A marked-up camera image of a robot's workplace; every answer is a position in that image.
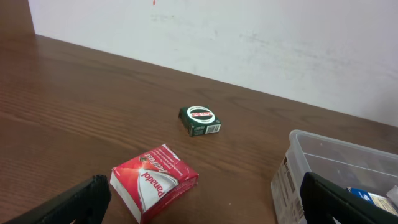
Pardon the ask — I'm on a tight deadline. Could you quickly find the clear plastic container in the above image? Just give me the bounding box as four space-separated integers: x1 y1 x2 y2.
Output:
271 130 397 224

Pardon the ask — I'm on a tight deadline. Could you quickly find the blue fever patch packet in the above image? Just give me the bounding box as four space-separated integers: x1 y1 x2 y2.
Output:
346 187 397 215

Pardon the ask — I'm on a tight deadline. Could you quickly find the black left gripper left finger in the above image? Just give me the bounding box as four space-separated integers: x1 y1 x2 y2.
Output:
4 175 111 224

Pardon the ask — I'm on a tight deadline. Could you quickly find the red Panadol box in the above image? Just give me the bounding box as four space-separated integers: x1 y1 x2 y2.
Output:
110 144 198 223

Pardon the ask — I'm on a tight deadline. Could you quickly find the green round-logo small box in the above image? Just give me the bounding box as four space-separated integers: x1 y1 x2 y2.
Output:
178 105 222 137

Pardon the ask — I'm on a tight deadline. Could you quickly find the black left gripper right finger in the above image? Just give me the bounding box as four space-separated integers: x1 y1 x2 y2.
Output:
300 172 397 224

